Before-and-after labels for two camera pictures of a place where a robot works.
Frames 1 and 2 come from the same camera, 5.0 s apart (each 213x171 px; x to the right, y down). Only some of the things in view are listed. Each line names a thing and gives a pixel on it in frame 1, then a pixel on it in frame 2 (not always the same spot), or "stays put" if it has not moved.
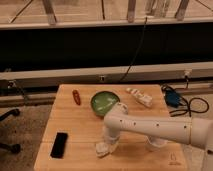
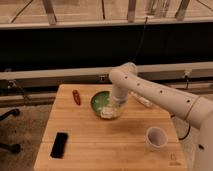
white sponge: (101, 149) to (107, 112)
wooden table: (73, 131) stays put
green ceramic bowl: (103, 101) stays put
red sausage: (76, 97) stays put
